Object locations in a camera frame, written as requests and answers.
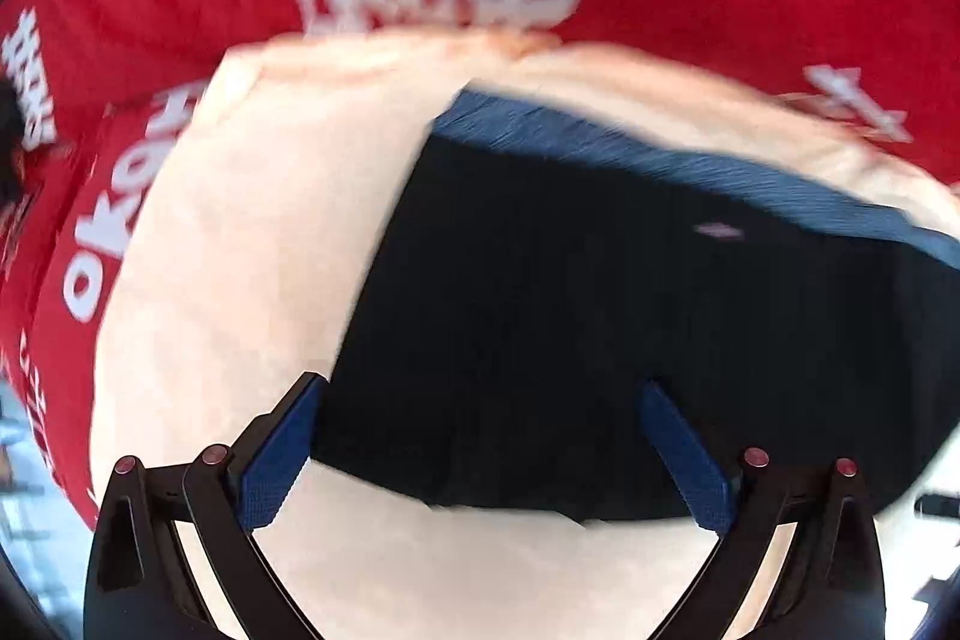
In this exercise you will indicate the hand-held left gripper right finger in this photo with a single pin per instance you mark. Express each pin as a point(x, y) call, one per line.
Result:
point(690, 460)

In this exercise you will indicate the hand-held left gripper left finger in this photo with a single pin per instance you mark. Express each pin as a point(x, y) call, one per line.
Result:
point(274, 460)

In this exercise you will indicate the black pants with blue waistband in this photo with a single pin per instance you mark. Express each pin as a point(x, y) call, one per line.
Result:
point(555, 325)

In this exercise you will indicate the peach patterned blanket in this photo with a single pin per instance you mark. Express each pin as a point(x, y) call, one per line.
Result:
point(247, 265)

